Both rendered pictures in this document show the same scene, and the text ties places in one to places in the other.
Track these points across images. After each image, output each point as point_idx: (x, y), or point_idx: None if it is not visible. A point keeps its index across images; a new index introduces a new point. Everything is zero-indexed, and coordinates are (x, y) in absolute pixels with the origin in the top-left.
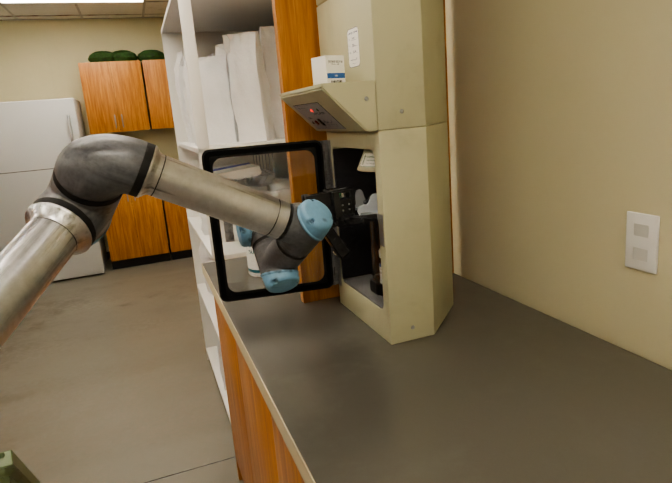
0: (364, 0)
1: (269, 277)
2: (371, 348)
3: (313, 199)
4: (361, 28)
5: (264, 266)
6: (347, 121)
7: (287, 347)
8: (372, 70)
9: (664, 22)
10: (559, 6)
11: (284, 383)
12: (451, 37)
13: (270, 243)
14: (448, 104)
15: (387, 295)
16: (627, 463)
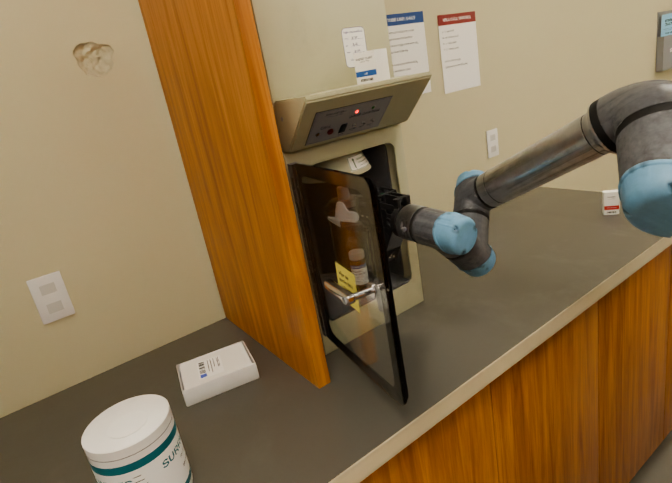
0: (375, 4)
1: (493, 252)
2: (435, 306)
3: (466, 171)
4: (370, 29)
5: (487, 247)
6: (399, 113)
7: (459, 346)
8: (389, 68)
9: None
10: None
11: (523, 323)
12: (154, 65)
13: (478, 225)
14: (165, 142)
15: (417, 261)
16: (505, 232)
